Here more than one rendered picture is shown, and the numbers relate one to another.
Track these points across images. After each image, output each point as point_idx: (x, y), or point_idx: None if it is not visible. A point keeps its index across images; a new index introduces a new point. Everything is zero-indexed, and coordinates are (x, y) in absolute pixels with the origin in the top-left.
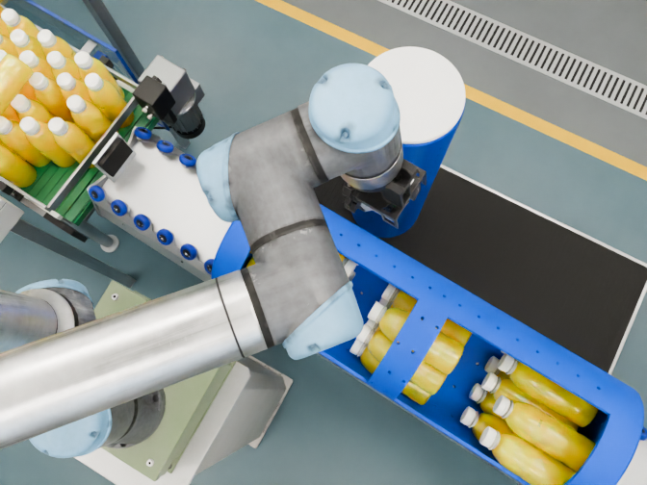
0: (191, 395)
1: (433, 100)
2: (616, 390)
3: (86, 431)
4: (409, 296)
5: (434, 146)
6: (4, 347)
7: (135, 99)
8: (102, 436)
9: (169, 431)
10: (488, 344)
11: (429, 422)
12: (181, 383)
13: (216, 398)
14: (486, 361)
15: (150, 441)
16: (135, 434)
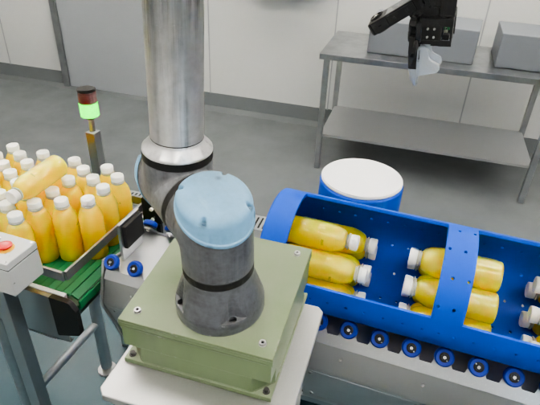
0: (288, 285)
1: (379, 178)
2: None
3: (243, 200)
4: (434, 247)
5: (391, 206)
6: (196, 83)
7: (141, 205)
8: (251, 219)
9: (275, 315)
10: (510, 309)
11: (506, 337)
12: (274, 278)
13: (296, 333)
14: (517, 327)
15: (256, 326)
16: (251, 293)
